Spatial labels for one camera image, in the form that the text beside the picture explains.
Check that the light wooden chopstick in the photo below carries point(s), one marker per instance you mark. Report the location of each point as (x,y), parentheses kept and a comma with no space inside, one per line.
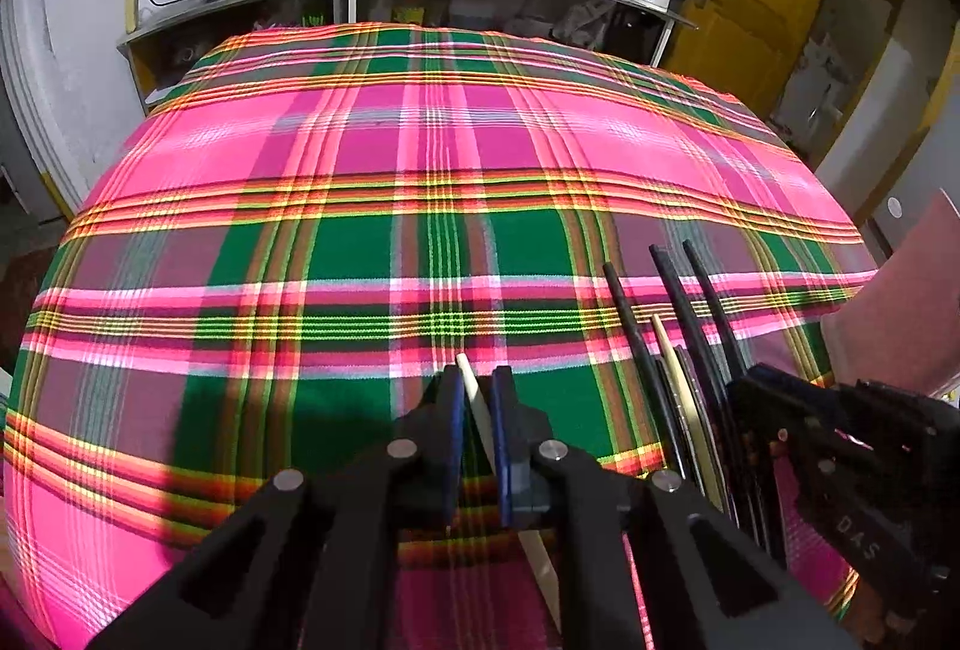
(541,575)
(670,357)

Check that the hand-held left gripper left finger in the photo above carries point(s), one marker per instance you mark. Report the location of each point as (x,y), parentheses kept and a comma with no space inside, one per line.
(452,429)

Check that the pink plastic utensil holder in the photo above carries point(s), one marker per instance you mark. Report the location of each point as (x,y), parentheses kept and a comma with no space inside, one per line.
(900,305)

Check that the black chopstick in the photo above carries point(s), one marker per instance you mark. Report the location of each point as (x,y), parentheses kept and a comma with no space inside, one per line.
(630,320)
(712,290)

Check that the low steel stove table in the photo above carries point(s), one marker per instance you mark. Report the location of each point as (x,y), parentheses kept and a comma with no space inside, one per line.
(225,8)

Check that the dark metal chopstick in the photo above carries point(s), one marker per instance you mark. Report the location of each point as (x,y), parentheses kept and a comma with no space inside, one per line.
(686,380)

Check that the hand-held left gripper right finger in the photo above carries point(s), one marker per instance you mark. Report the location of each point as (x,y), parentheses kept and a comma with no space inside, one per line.
(504,444)

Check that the pink green plaid blanket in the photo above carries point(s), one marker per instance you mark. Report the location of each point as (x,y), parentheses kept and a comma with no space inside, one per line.
(360,230)

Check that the bundle of black and cream chopsticks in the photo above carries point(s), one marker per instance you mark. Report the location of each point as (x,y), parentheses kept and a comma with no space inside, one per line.
(686,312)

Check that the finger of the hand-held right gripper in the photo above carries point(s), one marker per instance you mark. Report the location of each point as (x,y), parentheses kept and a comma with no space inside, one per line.
(862,530)
(787,395)

